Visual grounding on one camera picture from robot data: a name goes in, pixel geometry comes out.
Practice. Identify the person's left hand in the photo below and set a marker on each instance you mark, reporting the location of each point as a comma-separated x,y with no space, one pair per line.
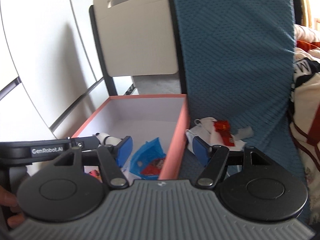
9,200

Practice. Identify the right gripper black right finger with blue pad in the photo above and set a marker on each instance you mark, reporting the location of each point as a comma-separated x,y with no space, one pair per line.
217,158

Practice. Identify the coral red storage box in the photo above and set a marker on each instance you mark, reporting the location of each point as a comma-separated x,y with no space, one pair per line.
144,118

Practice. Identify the black white panda plush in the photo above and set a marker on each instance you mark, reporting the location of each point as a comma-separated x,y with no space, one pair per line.
106,139

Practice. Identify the white tissue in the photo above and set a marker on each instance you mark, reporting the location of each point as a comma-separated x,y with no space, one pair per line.
244,133

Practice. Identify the blue snack bag cartoon girl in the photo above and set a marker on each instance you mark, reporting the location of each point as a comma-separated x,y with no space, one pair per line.
148,161

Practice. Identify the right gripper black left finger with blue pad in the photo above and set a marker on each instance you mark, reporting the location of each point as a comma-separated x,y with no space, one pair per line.
110,159

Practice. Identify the teal textured sofa cover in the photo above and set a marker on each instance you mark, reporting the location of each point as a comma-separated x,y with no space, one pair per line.
238,62

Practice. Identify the beige chair black frame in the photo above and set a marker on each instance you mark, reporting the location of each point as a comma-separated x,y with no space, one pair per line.
138,38

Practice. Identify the white face mask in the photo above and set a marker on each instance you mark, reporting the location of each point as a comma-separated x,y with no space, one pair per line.
204,128

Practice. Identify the pink ribbon wrapper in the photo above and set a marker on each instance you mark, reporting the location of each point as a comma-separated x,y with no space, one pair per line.
95,173

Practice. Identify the red candy wrapper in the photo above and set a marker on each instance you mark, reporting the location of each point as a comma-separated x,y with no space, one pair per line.
224,129

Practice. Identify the cream red fleece blanket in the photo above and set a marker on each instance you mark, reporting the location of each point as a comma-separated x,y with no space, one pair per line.
305,98

